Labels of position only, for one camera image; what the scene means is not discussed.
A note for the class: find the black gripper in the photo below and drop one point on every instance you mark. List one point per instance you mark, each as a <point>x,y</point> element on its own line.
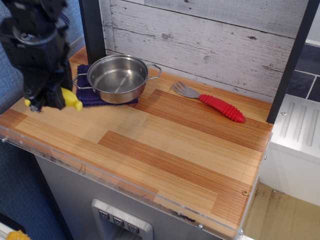
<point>42,60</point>

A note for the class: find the yellow toy banana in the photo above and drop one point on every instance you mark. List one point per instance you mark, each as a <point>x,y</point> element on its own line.
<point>69,97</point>

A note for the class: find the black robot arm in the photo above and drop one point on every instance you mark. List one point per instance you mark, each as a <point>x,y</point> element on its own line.
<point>35,16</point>

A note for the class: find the yellow object at corner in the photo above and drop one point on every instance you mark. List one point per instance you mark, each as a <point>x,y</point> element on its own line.
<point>17,235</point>

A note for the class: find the purple cloth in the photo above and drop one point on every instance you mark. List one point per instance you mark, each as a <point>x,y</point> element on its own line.
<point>87,96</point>

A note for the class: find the clear acrylic edge guard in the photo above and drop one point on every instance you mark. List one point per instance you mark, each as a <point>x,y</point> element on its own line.
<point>75,183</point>

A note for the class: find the stainless steel pot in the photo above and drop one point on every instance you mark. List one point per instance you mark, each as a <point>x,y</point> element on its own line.
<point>119,79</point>

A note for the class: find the silver dispenser panel with buttons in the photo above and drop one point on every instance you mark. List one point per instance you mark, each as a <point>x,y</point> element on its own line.
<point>116,224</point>

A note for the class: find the white ridged appliance top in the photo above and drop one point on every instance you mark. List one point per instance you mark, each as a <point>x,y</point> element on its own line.
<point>297,126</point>

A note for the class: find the black left vertical post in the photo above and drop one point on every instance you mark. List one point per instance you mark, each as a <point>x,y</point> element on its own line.
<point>92,29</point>

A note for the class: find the black vertical post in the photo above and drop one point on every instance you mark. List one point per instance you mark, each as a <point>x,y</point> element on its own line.
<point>303,31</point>
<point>92,29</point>

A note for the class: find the fork with red handle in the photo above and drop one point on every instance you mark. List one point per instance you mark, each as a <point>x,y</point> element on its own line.
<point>223,107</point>

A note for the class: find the black right vertical post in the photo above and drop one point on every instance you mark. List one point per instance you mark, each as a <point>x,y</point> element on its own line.
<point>303,31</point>

